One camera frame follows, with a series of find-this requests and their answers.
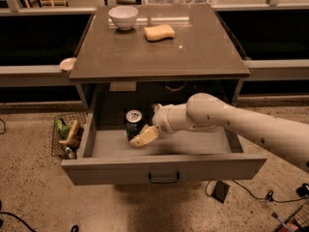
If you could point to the green snack bag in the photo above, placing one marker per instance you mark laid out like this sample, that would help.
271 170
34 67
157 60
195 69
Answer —
61 128

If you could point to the grey cabinet with counter top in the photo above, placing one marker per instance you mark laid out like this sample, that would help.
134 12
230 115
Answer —
200 53

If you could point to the black drawer handle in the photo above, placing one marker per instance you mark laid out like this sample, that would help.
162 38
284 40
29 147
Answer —
163 179

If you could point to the grey open top drawer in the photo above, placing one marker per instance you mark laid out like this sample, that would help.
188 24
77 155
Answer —
105 157

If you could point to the yellow sponge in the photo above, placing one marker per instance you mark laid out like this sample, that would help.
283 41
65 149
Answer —
159 32

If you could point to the white ceramic bowl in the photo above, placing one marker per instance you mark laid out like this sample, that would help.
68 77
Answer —
123 17

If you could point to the small round white dish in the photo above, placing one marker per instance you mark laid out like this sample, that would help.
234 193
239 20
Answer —
67 64

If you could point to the wire basket bottom right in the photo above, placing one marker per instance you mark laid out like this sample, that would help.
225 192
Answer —
298 221

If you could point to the black wire basket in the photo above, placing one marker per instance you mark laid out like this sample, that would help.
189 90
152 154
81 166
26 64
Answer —
62 151

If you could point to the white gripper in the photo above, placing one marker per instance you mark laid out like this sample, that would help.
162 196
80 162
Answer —
160 119

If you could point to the black floor power box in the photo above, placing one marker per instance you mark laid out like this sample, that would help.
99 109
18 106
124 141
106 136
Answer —
220 191

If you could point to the dark pepsi soda can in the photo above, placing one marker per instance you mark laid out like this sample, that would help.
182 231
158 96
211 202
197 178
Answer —
134 123

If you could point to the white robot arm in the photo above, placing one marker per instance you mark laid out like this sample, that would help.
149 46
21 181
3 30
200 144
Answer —
286 139

